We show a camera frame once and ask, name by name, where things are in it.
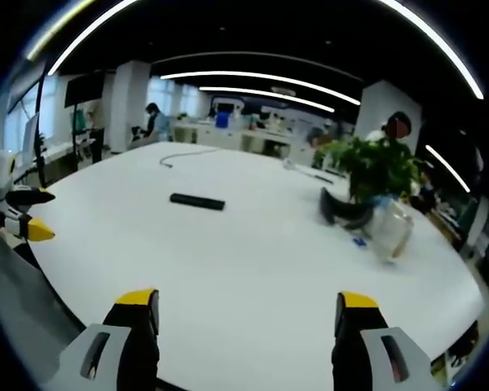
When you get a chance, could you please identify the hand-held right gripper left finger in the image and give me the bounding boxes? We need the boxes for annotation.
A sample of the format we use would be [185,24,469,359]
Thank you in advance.
[44,288,161,391]

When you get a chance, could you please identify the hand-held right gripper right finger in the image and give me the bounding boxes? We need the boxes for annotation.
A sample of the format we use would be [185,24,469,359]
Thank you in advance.
[330,290,444,391]

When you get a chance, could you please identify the black remote control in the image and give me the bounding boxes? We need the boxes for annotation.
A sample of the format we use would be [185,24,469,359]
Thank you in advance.
[170,192,226,212]

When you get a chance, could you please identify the black pole stand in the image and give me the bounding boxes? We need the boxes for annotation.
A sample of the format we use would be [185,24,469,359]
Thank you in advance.
[33,60,51,189]

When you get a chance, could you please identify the black curved headset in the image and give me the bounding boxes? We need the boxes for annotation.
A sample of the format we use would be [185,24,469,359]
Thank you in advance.
[319,186,377,231]

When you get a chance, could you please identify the green potted plant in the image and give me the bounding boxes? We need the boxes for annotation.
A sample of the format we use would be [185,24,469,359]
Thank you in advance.
[312,136,426,207]

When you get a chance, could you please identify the white office desks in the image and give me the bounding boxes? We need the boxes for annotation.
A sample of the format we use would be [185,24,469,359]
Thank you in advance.
[173,118,323,167]

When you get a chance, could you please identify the black wall monitor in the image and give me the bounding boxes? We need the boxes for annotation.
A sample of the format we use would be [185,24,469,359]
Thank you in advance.
[64,71,105,108]

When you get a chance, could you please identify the grey cable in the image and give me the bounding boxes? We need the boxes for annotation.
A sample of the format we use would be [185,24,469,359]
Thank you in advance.
[158,147,221,169]

